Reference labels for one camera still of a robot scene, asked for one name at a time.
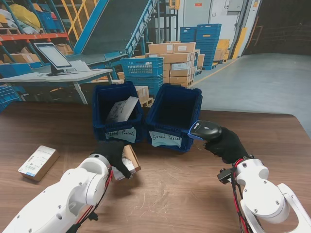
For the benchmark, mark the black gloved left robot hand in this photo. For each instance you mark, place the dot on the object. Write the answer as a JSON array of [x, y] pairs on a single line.
[[114, 153]]

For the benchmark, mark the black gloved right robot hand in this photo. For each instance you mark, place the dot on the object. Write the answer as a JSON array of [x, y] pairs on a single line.
[[228, 145]]

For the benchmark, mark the cardboard box handwritten label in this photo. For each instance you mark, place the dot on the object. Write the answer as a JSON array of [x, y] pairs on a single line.
[[131, 160]]

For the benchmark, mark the black and blue barcode scanner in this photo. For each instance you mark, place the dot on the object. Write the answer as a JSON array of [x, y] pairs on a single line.
[[206, 132]]

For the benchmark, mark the white plastic mailer bag parcel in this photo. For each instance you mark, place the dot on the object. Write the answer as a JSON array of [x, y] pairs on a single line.
[[121, 110]]

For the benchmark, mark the tall cardboard box white label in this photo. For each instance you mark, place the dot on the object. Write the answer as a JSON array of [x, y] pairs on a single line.
[[36, 162]]

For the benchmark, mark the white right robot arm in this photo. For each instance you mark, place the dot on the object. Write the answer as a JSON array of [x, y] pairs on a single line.
[[264, 194]]

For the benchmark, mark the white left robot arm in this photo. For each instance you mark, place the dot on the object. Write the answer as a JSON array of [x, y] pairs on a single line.
[[68, 199]]

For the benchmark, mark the paper label bagged parcels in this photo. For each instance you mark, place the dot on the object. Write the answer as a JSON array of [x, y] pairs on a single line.
[[124, 134]]

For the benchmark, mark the blue bin labelled bagged parcels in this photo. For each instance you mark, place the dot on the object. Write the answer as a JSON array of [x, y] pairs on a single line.
[[116, 114]]

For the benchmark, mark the paper label boxed parcels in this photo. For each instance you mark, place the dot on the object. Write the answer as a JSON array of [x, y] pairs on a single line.
[[165, 140]]

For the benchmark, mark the blue bin labelled boxed parcels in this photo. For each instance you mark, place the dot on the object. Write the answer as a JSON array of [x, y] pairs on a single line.
[[175, 111]]

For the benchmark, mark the printed warehouse backdrop banner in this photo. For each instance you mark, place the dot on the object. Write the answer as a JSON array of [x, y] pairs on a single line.
[[255, 72]]

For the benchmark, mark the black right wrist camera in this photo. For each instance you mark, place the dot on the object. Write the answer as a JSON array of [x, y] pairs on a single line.
[[224, 176]]

